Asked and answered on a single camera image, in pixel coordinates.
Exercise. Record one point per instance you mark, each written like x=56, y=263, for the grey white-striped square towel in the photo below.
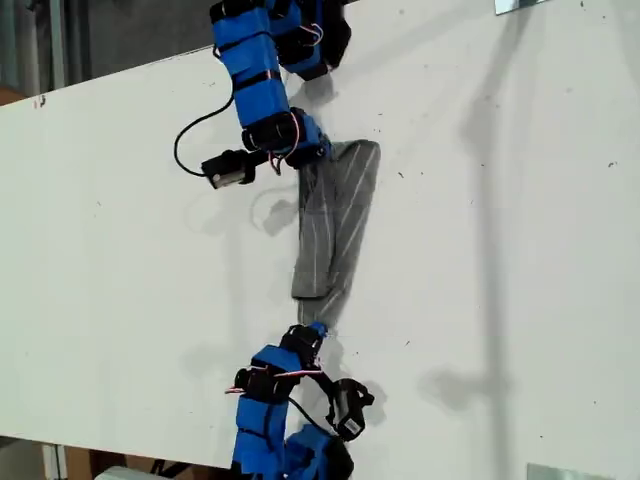
x=335, y=225

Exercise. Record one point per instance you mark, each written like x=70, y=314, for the white plastic object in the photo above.
x=125, y=474

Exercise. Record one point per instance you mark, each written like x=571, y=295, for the steel plate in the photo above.
x=515, y=5

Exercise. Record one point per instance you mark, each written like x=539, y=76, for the brown cardboard box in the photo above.
x=80, y=462

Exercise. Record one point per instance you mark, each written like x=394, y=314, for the white table leg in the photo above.
x=52, y=462

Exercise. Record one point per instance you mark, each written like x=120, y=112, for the black camera stalk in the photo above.
x=322, y=385
x=255, y=157

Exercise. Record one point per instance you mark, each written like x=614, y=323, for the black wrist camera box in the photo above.
x=225, y=172
x=350, y=410

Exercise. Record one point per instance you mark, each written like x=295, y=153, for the grey metal frame post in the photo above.
x=57, y=40

